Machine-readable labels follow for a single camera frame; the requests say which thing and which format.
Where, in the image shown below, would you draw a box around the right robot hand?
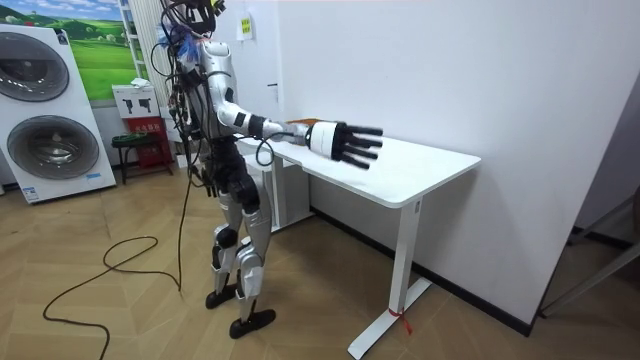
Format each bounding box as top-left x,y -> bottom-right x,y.
305,120 -> 385,171

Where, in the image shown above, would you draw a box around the white cabinet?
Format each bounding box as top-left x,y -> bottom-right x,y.
242,151 -> 316,234

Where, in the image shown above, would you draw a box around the white desk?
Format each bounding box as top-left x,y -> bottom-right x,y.
234,118 -> 483,360

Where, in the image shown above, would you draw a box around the robot body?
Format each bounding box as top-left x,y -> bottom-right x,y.
149,0 -> 242,200

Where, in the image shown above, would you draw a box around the robot legs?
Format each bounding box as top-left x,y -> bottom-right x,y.
203,137 -> 278,341

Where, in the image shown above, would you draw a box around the red box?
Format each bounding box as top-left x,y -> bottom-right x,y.
125,116 -> 174,170

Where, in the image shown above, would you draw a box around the black stool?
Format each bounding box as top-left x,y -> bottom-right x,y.
110,131 -> 176,186

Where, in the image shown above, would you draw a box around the white cardboard box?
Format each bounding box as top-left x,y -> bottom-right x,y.
111,83 -> 162,120

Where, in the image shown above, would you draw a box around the white shelf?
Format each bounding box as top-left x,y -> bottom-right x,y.
118,0 -> 151,82

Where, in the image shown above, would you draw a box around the white washing machine tower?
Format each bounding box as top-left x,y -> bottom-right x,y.
0,23 -> 118,205

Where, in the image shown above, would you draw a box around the grey metal stand legs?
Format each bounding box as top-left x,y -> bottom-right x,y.
538,185 -> 640,319

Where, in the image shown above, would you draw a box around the red strap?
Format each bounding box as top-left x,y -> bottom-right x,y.
387,306 -> 415,337

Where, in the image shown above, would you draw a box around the cable bundle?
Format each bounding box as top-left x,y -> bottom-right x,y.
158,0 -> 227,15

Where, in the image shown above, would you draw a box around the black floor cable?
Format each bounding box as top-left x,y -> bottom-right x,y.
41,162 -> 197,360

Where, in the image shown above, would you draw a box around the green landscape wall poster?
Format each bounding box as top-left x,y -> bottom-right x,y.
0,0 -> 151,104

